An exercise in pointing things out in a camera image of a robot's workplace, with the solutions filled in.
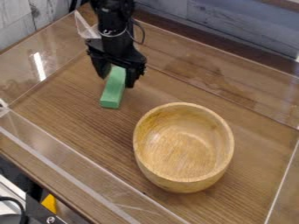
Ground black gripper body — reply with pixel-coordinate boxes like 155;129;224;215
85;38;147;74

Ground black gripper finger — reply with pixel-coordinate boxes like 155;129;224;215
91;56;111;79
125;68;139;88

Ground green rectangular block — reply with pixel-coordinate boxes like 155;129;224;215
99;66;127;109

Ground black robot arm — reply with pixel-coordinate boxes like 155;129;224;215
85;0;147;88

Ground brown wooden bowl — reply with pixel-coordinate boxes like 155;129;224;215
133;102;235;193

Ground yellow label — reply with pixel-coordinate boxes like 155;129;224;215
41;194;57;214

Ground clear acrylic corner bracket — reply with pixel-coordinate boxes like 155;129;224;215
73;11;100;39

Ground clear acrylic tray wall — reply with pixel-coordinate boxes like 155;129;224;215
0;107;188;224

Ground black cable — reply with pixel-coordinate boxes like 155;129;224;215
0;195;28;224

